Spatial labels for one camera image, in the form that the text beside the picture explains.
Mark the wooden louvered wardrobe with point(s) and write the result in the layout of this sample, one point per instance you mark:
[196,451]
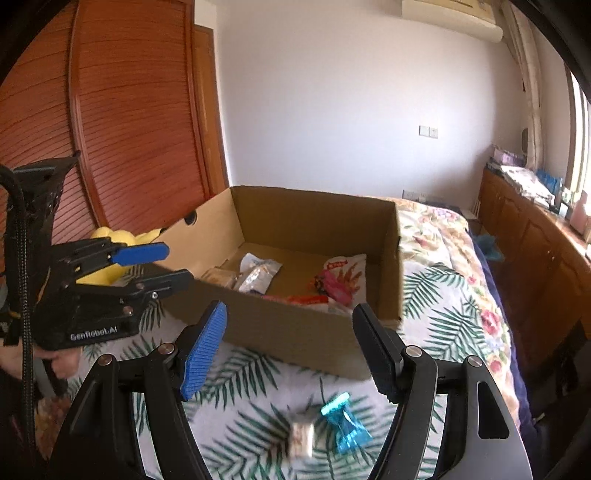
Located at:
[130,88]

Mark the brown cracker pack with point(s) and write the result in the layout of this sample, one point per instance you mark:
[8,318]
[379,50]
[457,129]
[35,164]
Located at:
[220,277]

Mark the floral quilt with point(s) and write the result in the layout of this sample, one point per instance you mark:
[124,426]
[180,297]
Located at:
[448,308]

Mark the person's left hand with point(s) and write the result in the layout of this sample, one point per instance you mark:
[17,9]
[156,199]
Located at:
[64,363]

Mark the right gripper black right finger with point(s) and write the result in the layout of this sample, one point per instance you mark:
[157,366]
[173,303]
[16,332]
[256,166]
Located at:
[407,376]

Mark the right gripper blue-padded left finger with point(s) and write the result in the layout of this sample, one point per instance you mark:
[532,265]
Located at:
[196,347]

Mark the white orange snack bag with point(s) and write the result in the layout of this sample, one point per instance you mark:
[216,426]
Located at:
[255,274]

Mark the beige window curtain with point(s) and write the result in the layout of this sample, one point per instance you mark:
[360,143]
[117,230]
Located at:
[522,36]

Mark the small white candy packet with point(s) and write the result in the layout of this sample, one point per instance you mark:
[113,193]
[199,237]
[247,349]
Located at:
[301,441]

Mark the teal foil candy packet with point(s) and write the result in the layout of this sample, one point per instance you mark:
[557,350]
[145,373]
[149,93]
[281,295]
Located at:
[350,434]

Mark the wooden sideboard cabinet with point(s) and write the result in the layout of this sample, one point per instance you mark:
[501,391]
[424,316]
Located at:
[544,279]

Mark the red white snack packet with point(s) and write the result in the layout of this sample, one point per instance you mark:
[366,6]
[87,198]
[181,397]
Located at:
[306,300]

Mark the chicken foot snack packet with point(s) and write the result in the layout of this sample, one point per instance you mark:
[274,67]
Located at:
[344,280]

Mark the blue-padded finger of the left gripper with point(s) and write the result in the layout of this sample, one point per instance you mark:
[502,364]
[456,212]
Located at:
[140,254]

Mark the brown cardboard box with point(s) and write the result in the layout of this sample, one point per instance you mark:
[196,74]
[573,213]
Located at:
[303,231]

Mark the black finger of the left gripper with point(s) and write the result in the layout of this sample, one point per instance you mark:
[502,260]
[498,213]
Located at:
[162,285]

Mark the white wall switch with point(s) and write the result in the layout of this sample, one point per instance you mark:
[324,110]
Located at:
[427,131]

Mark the white air conditioner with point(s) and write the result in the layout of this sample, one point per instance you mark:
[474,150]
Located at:
[473,18]

